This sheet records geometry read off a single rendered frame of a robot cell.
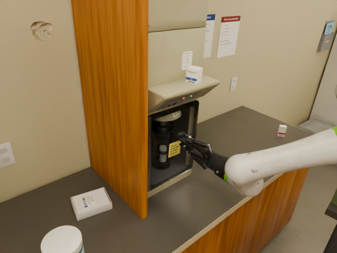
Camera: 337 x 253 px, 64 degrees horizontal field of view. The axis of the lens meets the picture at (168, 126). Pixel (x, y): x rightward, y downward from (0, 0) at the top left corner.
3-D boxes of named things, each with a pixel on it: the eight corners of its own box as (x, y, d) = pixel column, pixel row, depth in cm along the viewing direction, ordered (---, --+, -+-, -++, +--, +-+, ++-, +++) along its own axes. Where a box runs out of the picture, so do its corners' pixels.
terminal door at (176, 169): (146, 192, 128) (146, 116, 109) (191, 167, 146) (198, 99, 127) (147, 192, 127) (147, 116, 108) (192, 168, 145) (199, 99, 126)
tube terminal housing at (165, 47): (117, 174, 146) (107, 23, 109) (162, 153, 165) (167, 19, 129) (144, 200, 130) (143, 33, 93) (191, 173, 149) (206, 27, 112)
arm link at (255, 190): (256, 206, 104) (272, 182, 106) (248, 196, 95) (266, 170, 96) (227, 186, 113) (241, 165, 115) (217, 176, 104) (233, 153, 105)
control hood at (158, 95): (144, 111, 107) (144, 88, 103) (199, 94, 126) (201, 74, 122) (162, 122, 100) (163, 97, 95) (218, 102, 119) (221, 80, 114)
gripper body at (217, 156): (224, 169, 118) (208, 159, 124) (226, 153, 114) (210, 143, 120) (213, 175, 113) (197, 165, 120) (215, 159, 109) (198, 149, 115)
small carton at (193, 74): (185, 82, 110) (186, 68, 108) (190, 79, 114) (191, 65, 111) (196, 85, 108) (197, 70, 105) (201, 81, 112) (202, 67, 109)
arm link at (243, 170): (344, 168, 85) (329, 138, 92) (345, 153, 77) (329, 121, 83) (232, 193, 98) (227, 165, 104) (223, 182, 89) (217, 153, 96)
